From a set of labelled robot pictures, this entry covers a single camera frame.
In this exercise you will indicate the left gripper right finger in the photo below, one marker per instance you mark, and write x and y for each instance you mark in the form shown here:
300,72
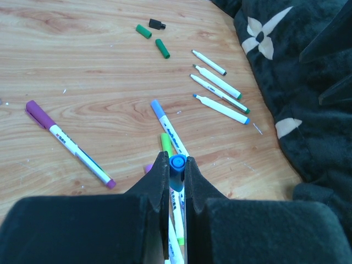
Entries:
222,230

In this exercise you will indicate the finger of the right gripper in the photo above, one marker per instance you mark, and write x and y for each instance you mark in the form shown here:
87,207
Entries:
336,37
338,93

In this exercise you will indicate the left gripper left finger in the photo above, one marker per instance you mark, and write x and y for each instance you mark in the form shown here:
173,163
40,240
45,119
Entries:
115,228

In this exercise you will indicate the sky blue pen cap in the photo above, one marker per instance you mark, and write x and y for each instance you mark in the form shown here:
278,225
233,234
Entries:
176,172

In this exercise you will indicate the periwinkle cap marker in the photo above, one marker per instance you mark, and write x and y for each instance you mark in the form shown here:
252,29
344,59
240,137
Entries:
168,128

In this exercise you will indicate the dark green rainbow marker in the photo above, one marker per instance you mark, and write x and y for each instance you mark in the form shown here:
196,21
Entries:
220,94

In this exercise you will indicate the sky blue cap marker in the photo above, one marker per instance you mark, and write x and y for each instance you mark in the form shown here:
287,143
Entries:
223,109

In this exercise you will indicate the black cap marker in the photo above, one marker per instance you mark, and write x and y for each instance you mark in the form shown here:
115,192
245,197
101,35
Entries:
209,62

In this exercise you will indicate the dark green pen cap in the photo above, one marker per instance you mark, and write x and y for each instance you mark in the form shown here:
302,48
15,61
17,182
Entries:
162,48

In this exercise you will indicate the black pen cap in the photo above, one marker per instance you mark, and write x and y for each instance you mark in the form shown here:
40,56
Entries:
156,24

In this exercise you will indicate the pink cap marker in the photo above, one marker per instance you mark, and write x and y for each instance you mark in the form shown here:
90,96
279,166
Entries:
175,254

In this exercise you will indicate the black floral pillow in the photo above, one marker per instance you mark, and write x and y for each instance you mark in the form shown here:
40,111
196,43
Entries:
316,139

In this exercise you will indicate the lilac cap marker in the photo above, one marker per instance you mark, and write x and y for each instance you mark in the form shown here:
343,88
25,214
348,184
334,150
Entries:
148,168

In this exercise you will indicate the light green cap marker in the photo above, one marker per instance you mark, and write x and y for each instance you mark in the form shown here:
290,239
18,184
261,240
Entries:
174,196

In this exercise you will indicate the purple cap marker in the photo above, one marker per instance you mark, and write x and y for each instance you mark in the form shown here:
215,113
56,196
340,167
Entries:
46,122

